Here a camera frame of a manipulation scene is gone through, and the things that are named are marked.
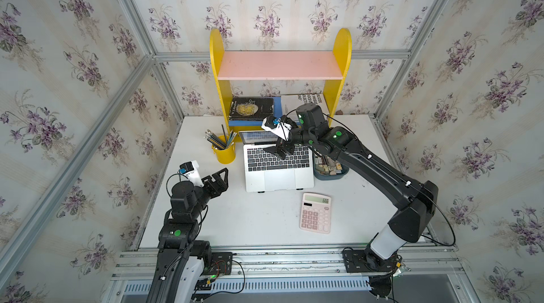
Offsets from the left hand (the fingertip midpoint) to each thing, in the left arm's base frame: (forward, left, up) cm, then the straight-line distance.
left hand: (223, 175), depth 74 cm
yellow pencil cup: (+19, +4, -16) cm, 25 cm away
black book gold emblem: (+39, -5, -4) cm, 39 cm away
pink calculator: (-7, -35, -18) cm, 40 cm away
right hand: (+10, -17, +10) cm, 23 cm away
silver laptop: (+9, -15, -14) cm, 22 cm away
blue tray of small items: (+13, -42, -17) cm, 47 cm away
